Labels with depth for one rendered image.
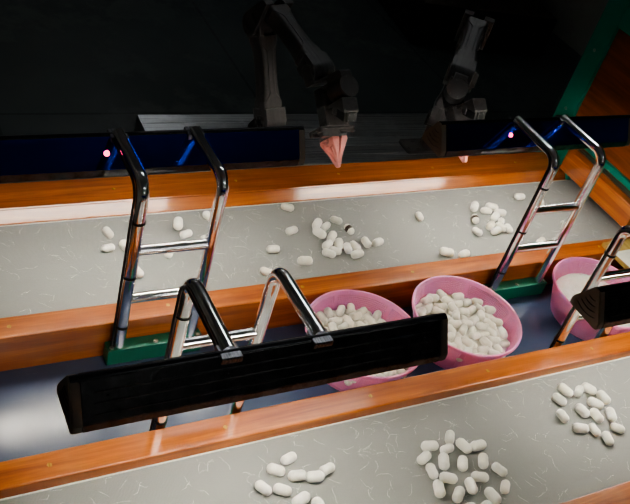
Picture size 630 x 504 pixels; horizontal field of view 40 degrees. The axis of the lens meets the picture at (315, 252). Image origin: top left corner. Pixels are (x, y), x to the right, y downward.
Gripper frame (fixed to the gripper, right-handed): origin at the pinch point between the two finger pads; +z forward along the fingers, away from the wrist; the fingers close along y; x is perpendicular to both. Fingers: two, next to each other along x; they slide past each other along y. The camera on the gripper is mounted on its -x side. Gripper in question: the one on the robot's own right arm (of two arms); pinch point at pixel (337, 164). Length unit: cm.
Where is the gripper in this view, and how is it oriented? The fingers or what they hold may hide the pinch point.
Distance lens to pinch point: 220.8
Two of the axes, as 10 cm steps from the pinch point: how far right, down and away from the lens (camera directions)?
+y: 8.7, -1.0, 4.9
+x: -4.7, 1.6, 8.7
